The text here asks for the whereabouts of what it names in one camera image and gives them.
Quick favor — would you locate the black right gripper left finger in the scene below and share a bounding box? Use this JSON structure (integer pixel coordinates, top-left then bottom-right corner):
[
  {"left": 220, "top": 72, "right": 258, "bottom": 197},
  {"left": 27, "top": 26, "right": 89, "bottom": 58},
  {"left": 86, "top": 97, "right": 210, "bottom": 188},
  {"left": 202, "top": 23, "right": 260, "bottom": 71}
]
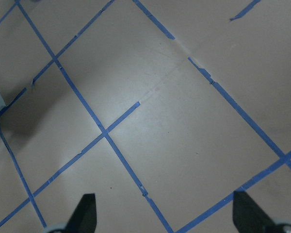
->
[{"left": 65, "top": 193, "right": 97, "bottom": 233}]

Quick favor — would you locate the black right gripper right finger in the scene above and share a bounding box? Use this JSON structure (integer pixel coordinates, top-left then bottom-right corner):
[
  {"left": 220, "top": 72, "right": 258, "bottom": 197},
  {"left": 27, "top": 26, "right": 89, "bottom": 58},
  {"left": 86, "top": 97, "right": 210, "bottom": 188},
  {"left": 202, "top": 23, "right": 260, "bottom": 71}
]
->
[{"left": 233, "top": 191, "right": 275, "bottom": 233}]

